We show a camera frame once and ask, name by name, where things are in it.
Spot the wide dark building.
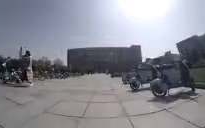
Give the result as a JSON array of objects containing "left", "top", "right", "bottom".
[{"left": 67, "top": 44, "right": 143, "bottom": 74}]

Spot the parked scooter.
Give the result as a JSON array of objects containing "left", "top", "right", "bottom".
[
  {"left": 128, "top": 63, "right": 159, "bottom": 92},
  {"left": 121, "top": 71, "right": 134, "bottom": 85},
  {"left": 149, "top": 60, "right": 196, "bottom": 98}
]

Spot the grey concrete slab pavement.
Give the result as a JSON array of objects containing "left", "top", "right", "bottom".
[{"left": 0, "top": 73, "right": 205, "bottom": 128}]

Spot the row of trees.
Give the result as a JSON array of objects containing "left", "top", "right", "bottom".
[{"left": 31, "top": 56, "right": 69, "bottom": 80}]

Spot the person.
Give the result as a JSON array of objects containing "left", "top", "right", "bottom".
[{"left": 21, "top": 49, "right": 35, "bottom": 86}]

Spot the parked motorcycle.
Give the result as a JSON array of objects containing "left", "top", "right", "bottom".
[{"left": 0, "top": 64, "right": 24, "bottom": 85}]

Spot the grass strip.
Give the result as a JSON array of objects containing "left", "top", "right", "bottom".
[{"left": 189, "top": 66, "right": 205, "bottom": 85}]

